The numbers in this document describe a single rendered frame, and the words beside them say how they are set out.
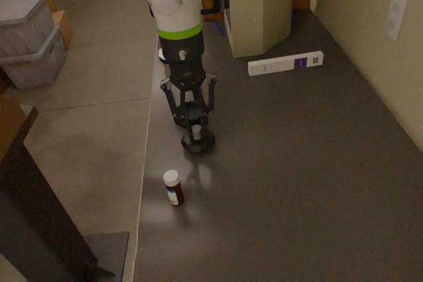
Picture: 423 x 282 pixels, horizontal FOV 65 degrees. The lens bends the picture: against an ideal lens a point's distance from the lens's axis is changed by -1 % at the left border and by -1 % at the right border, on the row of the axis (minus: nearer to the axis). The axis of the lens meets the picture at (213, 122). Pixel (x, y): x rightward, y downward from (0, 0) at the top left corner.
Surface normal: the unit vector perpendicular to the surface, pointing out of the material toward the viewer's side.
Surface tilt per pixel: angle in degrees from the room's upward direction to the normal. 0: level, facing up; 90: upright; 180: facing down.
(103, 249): 0
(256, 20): 90
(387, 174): 0
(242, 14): 90
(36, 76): 95
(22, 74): 95
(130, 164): 0
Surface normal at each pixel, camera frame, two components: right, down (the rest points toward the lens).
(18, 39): 0.09, 0.71
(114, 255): -0.09, -0.76
